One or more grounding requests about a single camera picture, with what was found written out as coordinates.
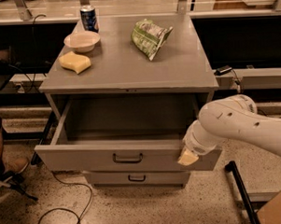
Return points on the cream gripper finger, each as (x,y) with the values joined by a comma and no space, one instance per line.
(187,157)

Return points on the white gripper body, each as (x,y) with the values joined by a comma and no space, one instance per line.
(194,144)

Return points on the grey top drawer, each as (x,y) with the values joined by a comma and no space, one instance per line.
(123,133)

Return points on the grey drawer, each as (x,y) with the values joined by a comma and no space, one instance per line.
(137,178)
(123,133)

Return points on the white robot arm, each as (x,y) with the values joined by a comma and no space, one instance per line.
(234,118)

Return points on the grey drawer cabinet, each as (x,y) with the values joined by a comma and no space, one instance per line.
(118,67)

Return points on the grey bottom drawer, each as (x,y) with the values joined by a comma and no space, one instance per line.
(137,178)

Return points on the black power adapter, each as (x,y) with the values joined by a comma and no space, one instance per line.
(223,70)

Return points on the green chip bag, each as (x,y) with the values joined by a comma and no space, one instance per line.
(149,37)

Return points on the white bowl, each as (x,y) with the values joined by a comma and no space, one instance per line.
(82,42)

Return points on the yellow sponge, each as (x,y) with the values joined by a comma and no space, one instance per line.
(75,62)

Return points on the blue soda can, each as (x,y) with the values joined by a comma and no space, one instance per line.
(88,18)

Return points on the tan shoe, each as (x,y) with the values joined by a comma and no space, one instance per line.
(16,166)

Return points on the black chair base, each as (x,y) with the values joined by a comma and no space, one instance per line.
(13,181)

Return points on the black metal frame leg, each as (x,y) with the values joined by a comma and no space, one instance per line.
(232,168)

